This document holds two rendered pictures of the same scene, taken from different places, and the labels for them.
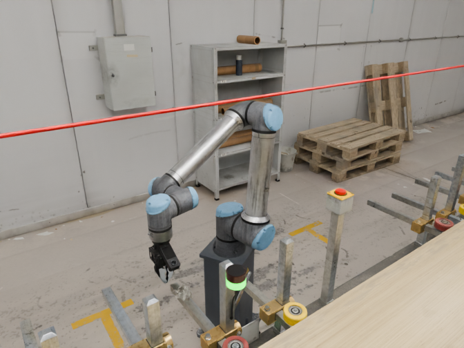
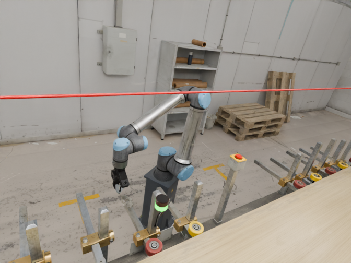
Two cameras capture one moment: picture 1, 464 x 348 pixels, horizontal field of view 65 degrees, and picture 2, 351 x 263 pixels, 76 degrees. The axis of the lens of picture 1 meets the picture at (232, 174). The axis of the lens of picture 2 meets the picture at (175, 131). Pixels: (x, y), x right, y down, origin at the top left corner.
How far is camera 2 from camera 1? 0.10 m
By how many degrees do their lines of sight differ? 3
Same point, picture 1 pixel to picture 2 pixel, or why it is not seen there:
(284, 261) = (195, 195)
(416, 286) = (275, 223)
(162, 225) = (121, 158)
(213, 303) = (147, 206)
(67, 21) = (85, 11)
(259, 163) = (191, 127)
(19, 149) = (43, 88)
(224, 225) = (162, 160)
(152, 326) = (102, 226)
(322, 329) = (210, 242)
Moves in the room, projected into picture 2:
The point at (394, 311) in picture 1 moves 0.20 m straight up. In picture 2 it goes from (258, 238) to (271, 211)
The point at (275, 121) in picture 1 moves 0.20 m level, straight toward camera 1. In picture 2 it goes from (205, 102) to (203, 111)
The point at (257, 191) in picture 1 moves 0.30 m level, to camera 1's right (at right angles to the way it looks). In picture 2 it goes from (186, 144) to (225, 151)
